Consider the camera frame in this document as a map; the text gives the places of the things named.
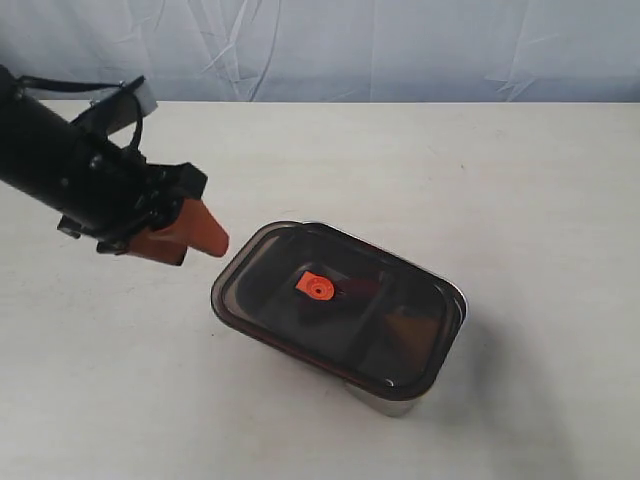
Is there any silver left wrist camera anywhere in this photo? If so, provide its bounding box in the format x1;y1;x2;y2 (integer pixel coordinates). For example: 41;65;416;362
72;76;157;136

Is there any dark transparent lunch box lid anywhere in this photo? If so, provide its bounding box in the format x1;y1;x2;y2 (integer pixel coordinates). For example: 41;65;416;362
210;221;464;400

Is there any red toy sausage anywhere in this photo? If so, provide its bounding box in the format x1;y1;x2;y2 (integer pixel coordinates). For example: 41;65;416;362
299;279;381;326

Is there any blue-grey backdrop cloth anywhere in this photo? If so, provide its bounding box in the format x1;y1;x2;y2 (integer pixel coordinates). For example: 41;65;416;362
1;0;639;102

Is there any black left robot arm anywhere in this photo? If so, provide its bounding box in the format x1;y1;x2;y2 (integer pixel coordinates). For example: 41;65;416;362
1;68;229;266

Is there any yellow toy cheese wedge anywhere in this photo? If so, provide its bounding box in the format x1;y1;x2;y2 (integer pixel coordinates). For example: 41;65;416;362
384;311;440;370

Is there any steel two-compartment lunch box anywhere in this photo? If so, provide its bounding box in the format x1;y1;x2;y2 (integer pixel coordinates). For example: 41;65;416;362
212;219;469;418

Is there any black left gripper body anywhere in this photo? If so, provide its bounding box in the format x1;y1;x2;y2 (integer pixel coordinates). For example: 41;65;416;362
54;124;209;257

